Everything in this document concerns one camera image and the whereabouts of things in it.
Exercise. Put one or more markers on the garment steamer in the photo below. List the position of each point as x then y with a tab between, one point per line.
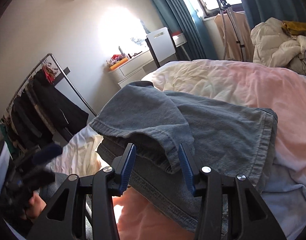
224	17

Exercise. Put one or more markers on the person's left hand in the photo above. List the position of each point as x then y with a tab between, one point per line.
35	206

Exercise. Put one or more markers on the pile of cream clothes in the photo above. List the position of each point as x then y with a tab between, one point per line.
273	45

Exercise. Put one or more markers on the grey jeans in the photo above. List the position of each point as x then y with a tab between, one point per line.
218	130

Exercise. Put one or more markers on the white and black chair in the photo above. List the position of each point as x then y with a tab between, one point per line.
160	45

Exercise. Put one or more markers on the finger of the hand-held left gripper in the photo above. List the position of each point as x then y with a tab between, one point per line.
47	153

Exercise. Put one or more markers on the bed with pink-white duvet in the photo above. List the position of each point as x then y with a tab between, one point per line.
230	80

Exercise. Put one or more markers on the beige hanging garment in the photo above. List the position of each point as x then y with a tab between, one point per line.
243	35

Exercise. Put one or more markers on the narrow teal curtain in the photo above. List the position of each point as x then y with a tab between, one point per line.
178	25

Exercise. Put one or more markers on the grey bottle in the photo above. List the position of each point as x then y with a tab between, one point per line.
120	50

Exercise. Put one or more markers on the yellow garment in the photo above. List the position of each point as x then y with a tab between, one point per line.
295	27

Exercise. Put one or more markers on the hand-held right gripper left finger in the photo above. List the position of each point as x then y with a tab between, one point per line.
128	170

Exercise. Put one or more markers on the orange box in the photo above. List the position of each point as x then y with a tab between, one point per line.
119	63

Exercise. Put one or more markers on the red hanging garment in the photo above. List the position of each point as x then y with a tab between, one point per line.
49	73

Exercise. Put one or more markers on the white dressing table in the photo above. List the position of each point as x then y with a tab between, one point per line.
133	67

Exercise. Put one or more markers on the black hanging clothes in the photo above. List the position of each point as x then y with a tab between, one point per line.
50	110

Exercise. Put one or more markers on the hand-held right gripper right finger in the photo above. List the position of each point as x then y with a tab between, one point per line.
186	170

